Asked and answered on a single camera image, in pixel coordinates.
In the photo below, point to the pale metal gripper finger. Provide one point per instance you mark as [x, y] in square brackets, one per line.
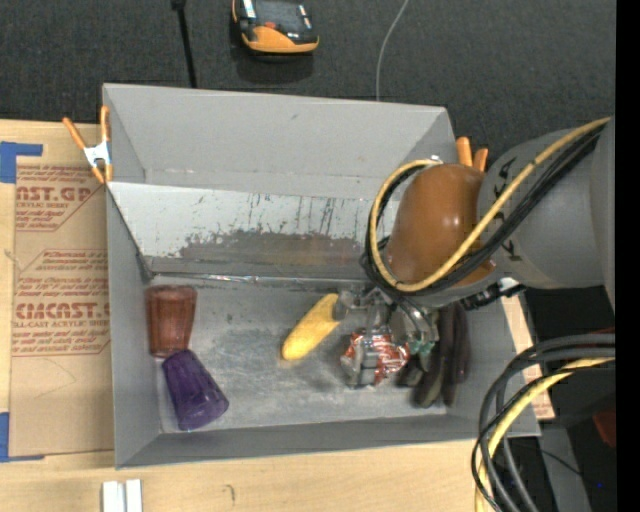
[362, 377]
[369, 351]

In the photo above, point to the red and silver packet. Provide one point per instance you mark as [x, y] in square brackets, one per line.
[395, 356]

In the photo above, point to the yellow toy corn cob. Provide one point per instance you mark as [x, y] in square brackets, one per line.
[310, 330]

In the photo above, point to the dark brown banana bunch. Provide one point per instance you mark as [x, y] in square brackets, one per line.
[450, 360]

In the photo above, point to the grey metal bin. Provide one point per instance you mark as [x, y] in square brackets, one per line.
[250, 235]

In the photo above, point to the purple plastic cup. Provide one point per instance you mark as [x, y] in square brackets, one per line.
[195, 392]

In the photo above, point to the red-brown plastic cup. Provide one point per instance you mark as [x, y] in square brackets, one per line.
[170, 320]

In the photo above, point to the brown cardboard board red print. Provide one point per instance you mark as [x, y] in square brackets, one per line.
[55, 280]

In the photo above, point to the black cylinder on white bracket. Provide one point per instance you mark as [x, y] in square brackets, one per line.
[482, 298]

